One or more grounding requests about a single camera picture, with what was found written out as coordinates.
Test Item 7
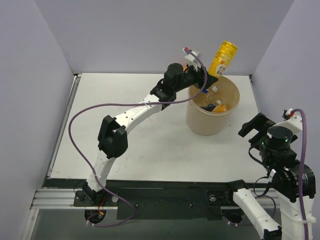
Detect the clear plastic bottle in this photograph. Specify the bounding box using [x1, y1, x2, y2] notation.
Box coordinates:
[200, 86, 222, 108]

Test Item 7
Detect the orange bottle with blue label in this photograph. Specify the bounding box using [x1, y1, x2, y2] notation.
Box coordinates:
[211, 100, 229, 113]

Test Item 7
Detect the blue label water bottle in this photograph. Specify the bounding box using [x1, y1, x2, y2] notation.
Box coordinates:
[201, 103, 216, 112]

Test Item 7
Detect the tan round bin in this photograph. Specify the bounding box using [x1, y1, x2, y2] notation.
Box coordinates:
[186, 76, 240, 136]

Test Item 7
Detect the yellow bottle with blue cap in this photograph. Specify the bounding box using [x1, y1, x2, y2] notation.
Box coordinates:
[203, 41, 238, 94]

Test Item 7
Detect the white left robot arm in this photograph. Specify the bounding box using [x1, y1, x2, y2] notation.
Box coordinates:
[82, 63, 218, 201]

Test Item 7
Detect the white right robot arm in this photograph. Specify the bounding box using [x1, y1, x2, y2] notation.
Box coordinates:
[228, 108, 316, 240]

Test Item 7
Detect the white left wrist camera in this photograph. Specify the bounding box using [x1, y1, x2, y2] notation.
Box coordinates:
[183, 47, 202, 72]

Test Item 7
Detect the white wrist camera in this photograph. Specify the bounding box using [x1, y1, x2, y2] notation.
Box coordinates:
[183, 47, 202, 72]
[279, 108, 303, 135]

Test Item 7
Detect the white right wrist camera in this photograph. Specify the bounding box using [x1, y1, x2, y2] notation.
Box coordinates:
[279, 108, 303, 135]

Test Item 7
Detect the black mounting rail plate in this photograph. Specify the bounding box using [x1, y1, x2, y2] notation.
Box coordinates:
[43, 178, 272, 222]

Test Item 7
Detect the aluminium frame rail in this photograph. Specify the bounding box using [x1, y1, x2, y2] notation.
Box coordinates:
[30, 188, 75, 210]

